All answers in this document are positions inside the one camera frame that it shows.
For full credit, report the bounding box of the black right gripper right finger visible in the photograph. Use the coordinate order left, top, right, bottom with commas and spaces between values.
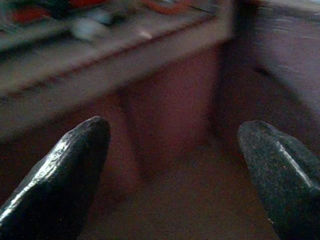
236, 120, 320, 240

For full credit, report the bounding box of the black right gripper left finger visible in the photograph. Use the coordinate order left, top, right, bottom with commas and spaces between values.
0, 115, 111, 240

